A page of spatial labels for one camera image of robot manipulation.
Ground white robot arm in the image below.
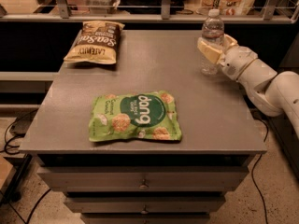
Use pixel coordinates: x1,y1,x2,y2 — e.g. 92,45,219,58
197,35,299,137

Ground green dang rice chips bag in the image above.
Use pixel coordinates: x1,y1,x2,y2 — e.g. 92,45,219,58
89,91,182,142

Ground brown sea salt chip bag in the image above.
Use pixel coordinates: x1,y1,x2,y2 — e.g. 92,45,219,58
64,21,124,64

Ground black floor cables left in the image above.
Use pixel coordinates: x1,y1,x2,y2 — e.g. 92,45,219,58
0,108,52,224

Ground clear plastic water bottle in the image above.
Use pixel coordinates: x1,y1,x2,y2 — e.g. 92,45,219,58
201,8,224,76

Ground black floor cable right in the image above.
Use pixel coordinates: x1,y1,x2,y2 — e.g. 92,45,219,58
250,117,270,224

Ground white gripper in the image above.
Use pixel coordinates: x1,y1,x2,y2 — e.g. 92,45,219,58
197,34,258,80

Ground grey drawer cabinet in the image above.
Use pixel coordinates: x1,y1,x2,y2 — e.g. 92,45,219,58
21,30,265,224

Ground grey metal railing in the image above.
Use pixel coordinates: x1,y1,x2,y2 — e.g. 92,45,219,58
0,0,299,24

